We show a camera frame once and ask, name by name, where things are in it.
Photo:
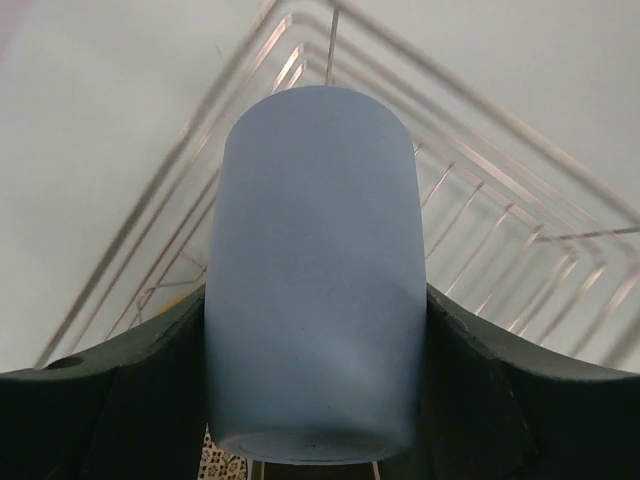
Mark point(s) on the red brown patterned bowl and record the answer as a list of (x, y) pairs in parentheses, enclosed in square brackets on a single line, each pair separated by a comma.
[(216, 464)]

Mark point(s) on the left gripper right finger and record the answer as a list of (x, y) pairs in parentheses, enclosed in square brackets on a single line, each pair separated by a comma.
[(500, 407)]

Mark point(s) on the wire metal dish rack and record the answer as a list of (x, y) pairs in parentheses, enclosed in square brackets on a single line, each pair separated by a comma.
[(515, 230)]

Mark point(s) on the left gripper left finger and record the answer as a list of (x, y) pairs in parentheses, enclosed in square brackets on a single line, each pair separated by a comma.
[(133, 407)]

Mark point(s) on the light blue cup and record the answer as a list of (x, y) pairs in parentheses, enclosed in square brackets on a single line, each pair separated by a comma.
[(315, 302)]

